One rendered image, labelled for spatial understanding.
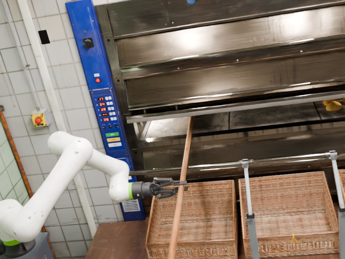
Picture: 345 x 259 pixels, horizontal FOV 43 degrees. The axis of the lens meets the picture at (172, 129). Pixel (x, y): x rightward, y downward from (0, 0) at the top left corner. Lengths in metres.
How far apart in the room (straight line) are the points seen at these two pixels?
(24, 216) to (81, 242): 1.61
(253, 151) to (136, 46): 1.02
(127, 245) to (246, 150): 1.01
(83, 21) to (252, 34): 0.99
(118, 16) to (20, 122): 1.02
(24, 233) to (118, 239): 1.25
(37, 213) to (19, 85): 1.26
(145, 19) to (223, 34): 0.47
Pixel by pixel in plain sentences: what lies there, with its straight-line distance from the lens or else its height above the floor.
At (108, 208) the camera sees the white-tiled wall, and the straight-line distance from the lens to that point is 3.32.
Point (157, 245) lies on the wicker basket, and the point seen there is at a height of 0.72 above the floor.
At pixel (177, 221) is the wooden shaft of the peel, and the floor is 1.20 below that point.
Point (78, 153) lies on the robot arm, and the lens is 2.04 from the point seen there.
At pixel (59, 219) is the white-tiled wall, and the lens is 3.50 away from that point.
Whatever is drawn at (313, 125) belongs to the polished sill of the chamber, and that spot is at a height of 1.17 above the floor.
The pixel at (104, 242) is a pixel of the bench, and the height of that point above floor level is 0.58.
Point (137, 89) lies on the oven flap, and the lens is 2.82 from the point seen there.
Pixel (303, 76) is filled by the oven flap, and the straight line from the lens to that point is 2.75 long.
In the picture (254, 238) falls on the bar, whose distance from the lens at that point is 2.56.
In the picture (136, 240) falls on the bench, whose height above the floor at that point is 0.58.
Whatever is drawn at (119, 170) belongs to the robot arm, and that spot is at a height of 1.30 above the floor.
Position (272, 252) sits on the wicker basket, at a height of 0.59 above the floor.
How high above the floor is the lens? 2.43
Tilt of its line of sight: 24 degrees down
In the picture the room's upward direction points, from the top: 11 degrees counter-clockwise
